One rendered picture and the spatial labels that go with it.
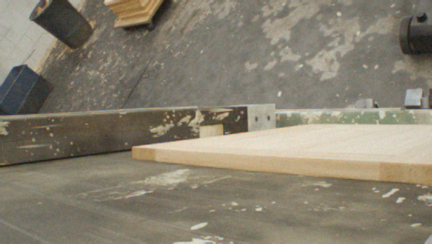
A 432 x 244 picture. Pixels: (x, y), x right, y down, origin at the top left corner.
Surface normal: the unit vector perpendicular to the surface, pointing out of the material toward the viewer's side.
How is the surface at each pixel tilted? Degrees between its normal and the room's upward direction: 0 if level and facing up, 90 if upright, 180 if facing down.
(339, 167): 36
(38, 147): 90
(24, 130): 90
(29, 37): 90
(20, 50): 90
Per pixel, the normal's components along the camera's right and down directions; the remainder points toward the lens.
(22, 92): 0.76, 0.02
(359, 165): -0.65, 0.07
